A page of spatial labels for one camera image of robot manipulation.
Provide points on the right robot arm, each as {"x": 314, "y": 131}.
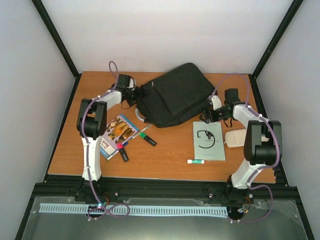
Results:
{"x": 262, "y": 144}

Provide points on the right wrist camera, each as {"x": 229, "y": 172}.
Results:
{"x": 231, "y": 95}

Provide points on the black student bag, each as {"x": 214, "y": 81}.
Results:
{"x": 175, "y": 97}

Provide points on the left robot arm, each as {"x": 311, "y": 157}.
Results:
{"x": 92, "y": 124}

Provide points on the black aluminium frame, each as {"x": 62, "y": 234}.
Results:
{"x": 65, "y": 185}

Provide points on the light blue cable duct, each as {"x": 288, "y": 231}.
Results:
{"x": 136, "y": 210}

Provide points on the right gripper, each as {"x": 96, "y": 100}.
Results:
{"x": 207, "y": 116}

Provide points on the cream pencil case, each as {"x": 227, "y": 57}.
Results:
{"x": 235, "y": 138}

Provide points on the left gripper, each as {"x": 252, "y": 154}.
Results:
{"x": 144, "y": 91}

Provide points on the grey Great Gatsby book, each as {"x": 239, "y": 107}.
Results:
{"x": 208, "y": 141}

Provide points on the silver pen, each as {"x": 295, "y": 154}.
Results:
{"x": 141, "y": 131}

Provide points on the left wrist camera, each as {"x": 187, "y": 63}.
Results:
{"x": 125, "y": 82}

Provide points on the green highlighter marker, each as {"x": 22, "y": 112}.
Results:
{"x": 148, "y": 139}

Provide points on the white glue stick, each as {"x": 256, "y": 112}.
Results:
{"x": 195, "y": 161}

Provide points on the dog picture book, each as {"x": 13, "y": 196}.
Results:
{"x": 118, "y": 130}

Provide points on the pink highlighter marker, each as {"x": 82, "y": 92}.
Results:
{"x": 122, "y": 152}

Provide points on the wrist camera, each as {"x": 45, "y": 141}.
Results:
{"x": 231, "y": 95}
{"x": 125, "y": 82}

